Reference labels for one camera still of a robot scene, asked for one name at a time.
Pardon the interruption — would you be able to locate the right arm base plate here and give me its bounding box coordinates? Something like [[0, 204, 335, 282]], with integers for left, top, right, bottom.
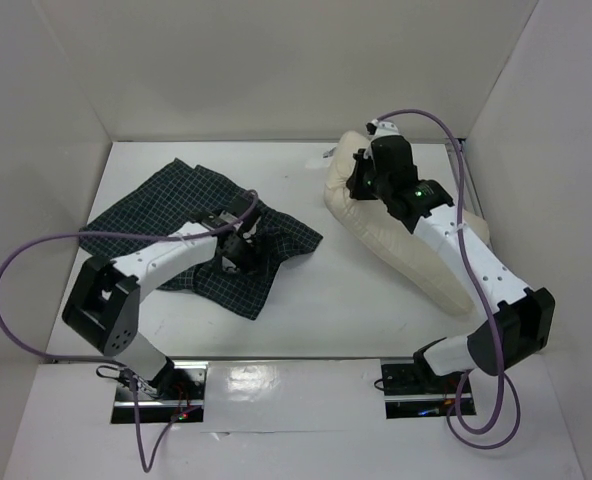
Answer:
[[373, 357, 461, 420]]

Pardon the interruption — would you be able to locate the dark checked pillowcase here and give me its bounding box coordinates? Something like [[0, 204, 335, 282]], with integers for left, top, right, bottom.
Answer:
[[78, 157, 325, 321]]

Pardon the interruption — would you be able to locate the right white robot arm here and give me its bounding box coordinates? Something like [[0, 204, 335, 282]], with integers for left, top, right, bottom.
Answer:
[[346, 119, 555, 392]]

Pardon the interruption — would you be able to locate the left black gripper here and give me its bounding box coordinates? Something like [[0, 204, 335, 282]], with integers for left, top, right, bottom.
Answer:
[[212, 232, 269, 281]]

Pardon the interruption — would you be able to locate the cream pillow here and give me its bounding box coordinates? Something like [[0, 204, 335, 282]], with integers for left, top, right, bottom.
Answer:
[[323, 131, 474, 315]]

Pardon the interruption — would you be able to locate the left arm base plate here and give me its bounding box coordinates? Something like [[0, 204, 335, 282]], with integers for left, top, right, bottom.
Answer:
[[110, 362, 210, 425]]

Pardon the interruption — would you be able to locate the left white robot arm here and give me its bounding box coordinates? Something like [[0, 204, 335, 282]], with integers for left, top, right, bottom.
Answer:
[[62, 191, 261, 399]]

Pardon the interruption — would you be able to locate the aluminium rail at right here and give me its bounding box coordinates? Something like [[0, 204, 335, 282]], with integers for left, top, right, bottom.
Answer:
[[445, 138, 527, 355]]

